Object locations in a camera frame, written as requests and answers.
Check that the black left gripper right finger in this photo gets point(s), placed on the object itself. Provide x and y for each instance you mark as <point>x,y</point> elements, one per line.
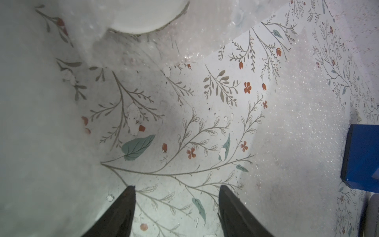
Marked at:
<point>236,219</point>

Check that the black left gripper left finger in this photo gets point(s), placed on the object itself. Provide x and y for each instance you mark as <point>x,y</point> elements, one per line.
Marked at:
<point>117,220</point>

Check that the clear bubble wrap sheet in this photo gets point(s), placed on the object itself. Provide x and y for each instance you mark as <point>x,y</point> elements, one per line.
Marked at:
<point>292,185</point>

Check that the frosted clear glass vase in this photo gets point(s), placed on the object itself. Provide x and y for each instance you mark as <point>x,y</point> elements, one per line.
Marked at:
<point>52,184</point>

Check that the blue tape dispenser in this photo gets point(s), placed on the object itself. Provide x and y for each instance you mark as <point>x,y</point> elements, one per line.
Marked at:
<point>360,166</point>

